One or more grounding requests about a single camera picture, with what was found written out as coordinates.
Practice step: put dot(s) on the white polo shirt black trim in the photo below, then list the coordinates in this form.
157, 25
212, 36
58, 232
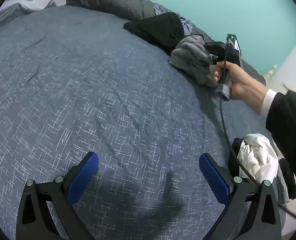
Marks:
257, 156

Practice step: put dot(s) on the grey knit sweater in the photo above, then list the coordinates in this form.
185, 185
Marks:
191, 56

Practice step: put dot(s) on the right forearm black sleeve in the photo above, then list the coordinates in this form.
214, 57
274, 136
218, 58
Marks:
279, 112

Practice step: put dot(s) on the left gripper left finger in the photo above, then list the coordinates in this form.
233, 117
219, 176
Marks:
34, 220

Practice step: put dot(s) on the light grey bed sheet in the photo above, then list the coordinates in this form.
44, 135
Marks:
12, 9

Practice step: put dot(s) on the dark grey rolled duvet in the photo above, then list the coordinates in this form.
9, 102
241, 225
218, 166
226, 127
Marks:
132, 10

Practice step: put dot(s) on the person's right hand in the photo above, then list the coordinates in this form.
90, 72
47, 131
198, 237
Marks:
244, 87

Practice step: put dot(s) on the light blue striped garment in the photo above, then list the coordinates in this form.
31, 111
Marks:
174, 20

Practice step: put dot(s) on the black and grey folded garment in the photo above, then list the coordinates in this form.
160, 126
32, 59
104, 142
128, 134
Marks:
286, 183

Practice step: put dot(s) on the blue patterned bed cover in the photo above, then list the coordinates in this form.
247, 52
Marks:
73, 81

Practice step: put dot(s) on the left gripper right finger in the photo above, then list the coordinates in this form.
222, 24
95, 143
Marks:
262, 220

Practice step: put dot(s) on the cream tufted headboard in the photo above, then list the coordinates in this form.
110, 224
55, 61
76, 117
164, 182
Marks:
284, 78

